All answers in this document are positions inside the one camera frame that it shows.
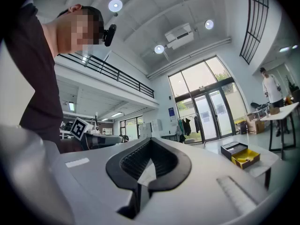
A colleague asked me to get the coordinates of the black box with yellow tray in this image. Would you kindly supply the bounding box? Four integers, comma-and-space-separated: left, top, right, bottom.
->
220, 141, 261, 170

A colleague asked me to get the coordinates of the large cardboard box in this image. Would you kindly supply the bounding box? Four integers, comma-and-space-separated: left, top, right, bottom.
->
245, 112, 266, 135

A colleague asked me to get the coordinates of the person's head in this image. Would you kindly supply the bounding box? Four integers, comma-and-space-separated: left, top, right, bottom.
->
41, 4, 105, 59

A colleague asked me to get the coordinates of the black table leg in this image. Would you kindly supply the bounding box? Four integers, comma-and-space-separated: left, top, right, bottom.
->
264, 167, 272, 191

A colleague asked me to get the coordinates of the white table with black legs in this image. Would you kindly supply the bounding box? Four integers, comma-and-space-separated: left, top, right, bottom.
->
260, 101, 300, 159

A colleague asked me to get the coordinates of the person's dark shirt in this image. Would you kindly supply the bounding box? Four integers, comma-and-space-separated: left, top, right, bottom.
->
3, 3, 64, 153

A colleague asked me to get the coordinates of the white ceiling air conditioner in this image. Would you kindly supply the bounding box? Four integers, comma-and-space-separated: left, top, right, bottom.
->
164, 22, 195, 50

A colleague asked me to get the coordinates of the black window grille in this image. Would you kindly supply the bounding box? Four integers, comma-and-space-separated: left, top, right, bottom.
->
239, 0, 270, 65

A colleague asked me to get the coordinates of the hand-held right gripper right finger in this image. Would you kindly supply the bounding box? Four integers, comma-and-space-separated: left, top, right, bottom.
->
148, 137, 192, 193

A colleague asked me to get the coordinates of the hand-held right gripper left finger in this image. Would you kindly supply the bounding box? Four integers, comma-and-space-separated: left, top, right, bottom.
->
105, 137, 153, 192

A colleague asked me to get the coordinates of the black mezzanine railing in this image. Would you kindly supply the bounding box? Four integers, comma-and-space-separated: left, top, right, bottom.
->
58, 52, 155, 99

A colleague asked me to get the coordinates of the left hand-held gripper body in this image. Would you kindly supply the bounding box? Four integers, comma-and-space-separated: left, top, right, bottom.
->
70, 117, 124, 151

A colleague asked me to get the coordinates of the black head-worn camera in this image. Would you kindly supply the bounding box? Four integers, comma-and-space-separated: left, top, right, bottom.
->
103, 24, 117, 47

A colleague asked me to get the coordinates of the clothes rack with clothes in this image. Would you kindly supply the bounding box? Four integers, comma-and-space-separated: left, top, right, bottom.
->
176, 113, 203, 143

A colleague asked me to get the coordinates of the glass entrance door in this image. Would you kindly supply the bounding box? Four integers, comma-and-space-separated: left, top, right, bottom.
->
192, 87, 236, 143

